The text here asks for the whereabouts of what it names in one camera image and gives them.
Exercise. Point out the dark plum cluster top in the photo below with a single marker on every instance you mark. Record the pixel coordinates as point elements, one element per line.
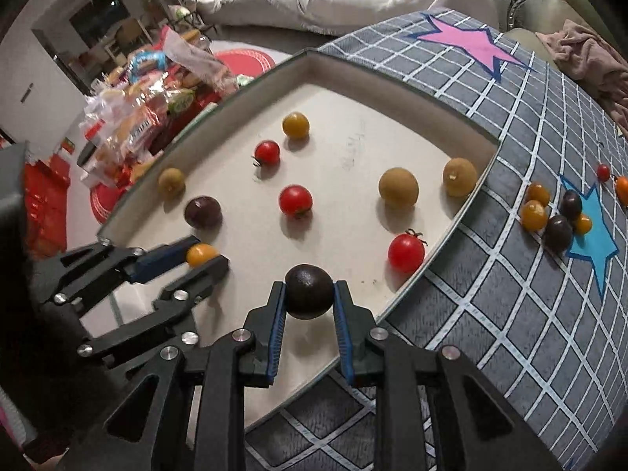
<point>571,204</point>

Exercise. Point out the dark purple cherry tomato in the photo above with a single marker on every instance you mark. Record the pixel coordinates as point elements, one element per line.
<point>309,292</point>

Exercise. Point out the green ribbed sofa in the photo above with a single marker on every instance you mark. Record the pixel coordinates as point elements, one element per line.
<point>569,5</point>

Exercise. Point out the pink blanket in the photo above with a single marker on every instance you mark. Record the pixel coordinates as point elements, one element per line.
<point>588,68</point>

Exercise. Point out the grey checked star tablecloth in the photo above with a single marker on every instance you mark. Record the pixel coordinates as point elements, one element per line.
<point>490,328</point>

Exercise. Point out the small brown longan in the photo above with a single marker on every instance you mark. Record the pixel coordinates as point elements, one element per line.
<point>171,181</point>

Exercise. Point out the pile of snack packets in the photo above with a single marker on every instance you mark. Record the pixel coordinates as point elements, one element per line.
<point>142,98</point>

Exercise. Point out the red round mat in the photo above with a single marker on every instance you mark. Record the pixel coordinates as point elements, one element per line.
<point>245,61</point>
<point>105,202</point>

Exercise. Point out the large yellow cherry tomato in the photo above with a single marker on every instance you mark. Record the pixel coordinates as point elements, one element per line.
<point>296,125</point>

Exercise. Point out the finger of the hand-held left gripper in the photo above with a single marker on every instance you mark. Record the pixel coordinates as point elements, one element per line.
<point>206,277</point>
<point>157,260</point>

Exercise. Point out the orange mandarin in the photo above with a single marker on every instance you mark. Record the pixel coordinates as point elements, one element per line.
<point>623,190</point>

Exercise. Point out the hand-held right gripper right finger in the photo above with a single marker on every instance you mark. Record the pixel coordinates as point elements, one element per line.
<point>344,338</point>

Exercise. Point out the large brown longan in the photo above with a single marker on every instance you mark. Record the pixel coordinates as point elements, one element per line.
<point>398,187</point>

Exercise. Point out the red cherry tomato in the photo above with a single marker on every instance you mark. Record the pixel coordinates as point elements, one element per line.
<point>296,199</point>
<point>406,253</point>
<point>603,172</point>
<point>267,151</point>

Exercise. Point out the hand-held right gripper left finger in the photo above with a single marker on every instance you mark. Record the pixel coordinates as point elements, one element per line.
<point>277,333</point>

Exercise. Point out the dark green cardboard box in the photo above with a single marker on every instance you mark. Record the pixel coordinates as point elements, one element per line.
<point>343,122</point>

